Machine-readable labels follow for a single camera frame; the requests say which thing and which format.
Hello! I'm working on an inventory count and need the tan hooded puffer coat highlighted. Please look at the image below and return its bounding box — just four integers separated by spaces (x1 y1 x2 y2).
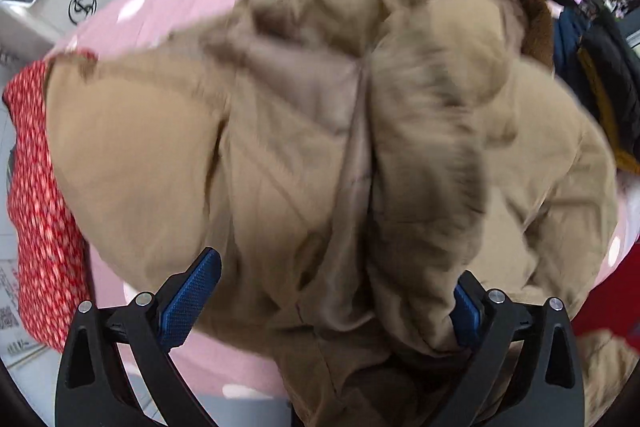
43 0 640 427

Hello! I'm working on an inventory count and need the red fabric at corner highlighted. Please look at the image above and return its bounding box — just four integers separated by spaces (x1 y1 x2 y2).
572 265 639 351

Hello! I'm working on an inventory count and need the red floral patterned cloth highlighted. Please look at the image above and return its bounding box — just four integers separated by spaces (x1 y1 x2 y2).
2 57 92 352

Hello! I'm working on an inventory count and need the black and yellow garment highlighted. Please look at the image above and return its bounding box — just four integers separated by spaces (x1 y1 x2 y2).
575 12 639 176

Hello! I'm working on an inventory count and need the navy blue folded garment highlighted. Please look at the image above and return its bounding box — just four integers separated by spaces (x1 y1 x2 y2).
553 8 591 80

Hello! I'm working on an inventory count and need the pink polka dot bedsheet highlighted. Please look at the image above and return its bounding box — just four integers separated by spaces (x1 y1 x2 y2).
46 0 640 403

